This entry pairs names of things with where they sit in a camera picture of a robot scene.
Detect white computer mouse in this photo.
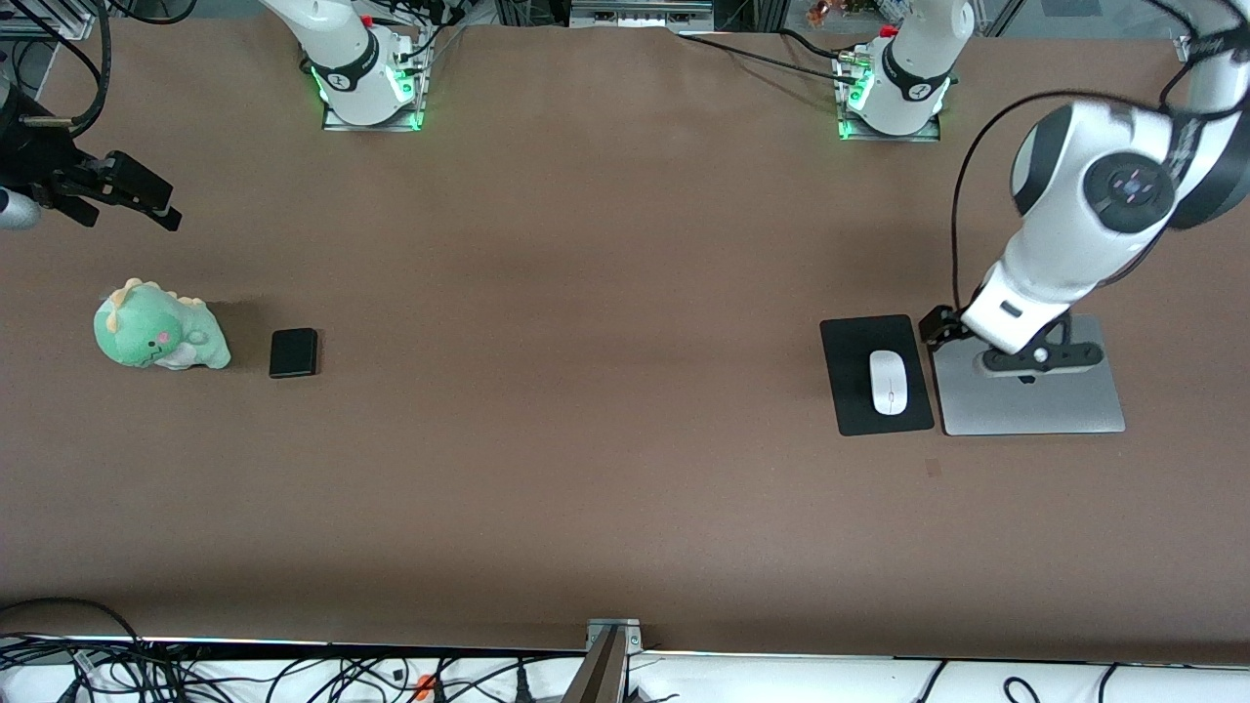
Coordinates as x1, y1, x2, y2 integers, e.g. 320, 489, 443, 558
869, 350, 909, 416

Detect black mouse pad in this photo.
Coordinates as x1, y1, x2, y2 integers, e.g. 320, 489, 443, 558
819, 313, 936, 437

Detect green dinosaur plush toy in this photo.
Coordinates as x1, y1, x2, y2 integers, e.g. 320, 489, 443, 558
94, 279, 232, 371

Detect silver closed laptop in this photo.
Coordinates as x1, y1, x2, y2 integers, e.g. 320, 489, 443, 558
928, 314, 1127, 436

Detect silver device with ports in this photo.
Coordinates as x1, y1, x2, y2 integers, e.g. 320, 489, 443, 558
569, 0, 716, 30

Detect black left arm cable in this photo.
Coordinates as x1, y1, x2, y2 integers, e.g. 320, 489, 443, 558
950, 0, 1233, 310

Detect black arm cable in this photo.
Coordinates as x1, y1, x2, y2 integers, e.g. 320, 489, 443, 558
20, 0, 201, 133
950, 0, 1233, 310

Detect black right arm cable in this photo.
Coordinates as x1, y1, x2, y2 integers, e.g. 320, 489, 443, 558
20, 0, 201, 133

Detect aluminium frame extrusion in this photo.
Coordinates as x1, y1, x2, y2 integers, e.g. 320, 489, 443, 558
0, 5, 95, 41

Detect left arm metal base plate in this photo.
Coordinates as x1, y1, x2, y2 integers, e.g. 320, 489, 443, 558
838, 109, 943, 144

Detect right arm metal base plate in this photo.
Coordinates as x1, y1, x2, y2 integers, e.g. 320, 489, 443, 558
322, 96, 424, 133

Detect short black table cable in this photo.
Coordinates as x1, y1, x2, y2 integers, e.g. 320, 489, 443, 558
777, 27, 847, 60

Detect long black table cable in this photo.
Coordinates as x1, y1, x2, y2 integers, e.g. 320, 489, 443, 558
677, 32, 860, 85

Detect black looped floor cable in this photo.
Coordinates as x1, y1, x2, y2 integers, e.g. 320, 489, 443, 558
0, 598, 147, 675

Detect aluminium mount post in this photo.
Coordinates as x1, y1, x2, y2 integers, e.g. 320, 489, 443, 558
562, 618, 644, 703

